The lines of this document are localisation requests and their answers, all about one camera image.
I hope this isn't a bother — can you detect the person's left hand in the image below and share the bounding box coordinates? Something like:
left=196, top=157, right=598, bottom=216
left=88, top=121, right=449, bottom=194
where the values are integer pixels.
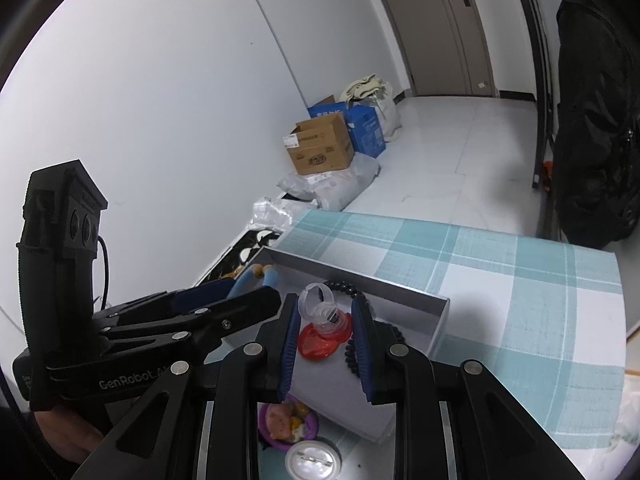
left=35, top=406, right=107, bottom=466

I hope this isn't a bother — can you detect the black backpack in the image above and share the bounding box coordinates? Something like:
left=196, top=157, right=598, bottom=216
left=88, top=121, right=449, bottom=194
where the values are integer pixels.
left=554, top=0, right=640, bottom=251

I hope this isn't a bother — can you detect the clear plastic ring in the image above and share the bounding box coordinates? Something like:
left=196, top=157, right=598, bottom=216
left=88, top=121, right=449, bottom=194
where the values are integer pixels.
left=299, top=283, right=349, bottom=333

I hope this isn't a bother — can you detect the beige cloth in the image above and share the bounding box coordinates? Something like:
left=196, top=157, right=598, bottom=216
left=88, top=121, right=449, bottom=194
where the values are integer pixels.
left=342, top=75, right=393, bottom=103

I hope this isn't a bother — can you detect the grey door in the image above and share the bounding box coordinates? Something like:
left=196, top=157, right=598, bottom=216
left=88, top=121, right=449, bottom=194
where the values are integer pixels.
left=364, top=0, right=497, bottom=97

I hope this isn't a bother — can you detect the blue cardboard box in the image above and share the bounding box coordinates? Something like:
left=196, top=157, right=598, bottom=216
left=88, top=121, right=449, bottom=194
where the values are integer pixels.
left=307, top=102, right=388, bottom=158

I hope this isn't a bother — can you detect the teal checkered tablecloth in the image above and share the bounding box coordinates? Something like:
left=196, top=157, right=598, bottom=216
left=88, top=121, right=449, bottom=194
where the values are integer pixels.
left=200, top=210, right=626, bottom=480

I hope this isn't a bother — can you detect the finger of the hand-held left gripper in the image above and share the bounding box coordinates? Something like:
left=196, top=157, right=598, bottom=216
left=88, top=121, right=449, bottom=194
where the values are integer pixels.
left=90, top=277, right=237, bottom=329
left=100, top=287, right=282, bottom=361

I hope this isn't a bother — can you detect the blue tube bracelet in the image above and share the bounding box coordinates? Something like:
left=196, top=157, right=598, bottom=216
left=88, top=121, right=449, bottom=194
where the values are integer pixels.
left=231, top=262, right=279, bottom=301

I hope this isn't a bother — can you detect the black beaded bracelet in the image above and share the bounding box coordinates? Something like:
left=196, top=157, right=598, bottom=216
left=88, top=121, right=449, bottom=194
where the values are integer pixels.
left=320, top=280, right=407, bottom=378

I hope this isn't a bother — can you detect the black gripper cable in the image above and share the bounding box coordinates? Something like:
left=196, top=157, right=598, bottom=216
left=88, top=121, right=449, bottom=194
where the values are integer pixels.
left=95, top=235, right=112, bottom=308

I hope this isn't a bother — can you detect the brown cardboard box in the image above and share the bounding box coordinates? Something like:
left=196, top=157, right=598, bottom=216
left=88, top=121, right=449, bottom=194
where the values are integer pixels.
left=286, top=112, right=356, bottom=176

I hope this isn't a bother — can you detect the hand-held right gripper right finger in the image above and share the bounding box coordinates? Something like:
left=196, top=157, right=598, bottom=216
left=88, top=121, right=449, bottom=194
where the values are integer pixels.
left=350, top=296, right=586, bottom=480

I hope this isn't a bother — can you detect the white plastic sack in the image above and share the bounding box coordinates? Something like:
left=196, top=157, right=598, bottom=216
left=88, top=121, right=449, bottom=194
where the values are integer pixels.
left=370, top=91, right=403, bottom=142

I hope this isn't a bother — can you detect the white round badge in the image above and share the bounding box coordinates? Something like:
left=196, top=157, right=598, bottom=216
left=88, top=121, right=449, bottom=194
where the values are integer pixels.
left=285, top=441, right=343, bottom=480

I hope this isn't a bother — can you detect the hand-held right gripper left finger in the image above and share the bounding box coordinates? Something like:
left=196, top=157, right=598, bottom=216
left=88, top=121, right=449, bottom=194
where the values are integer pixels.
left=70, top=295, right=302, bottom=480

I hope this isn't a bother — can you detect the silver cardboard box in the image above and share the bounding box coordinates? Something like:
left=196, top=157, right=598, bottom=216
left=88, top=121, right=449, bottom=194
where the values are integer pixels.
left=222, top=245, right=451, bottom=443

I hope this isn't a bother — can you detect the crumpled silver plastic bag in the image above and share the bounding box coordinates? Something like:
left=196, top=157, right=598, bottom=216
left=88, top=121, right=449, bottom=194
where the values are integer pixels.
left=252, top=197, right=321, bottom=235

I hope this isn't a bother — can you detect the purple bracelet with pink charm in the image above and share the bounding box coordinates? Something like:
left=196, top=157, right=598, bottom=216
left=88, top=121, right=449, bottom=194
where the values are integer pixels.
left=258, top=394, right=321, bottom=452

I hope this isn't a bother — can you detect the grey plastic parcel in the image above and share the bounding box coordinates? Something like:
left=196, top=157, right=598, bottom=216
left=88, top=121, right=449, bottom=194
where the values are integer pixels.
left=276, top=172, right=321, bottom=206
left=312, top=152, right=383, bottom=212

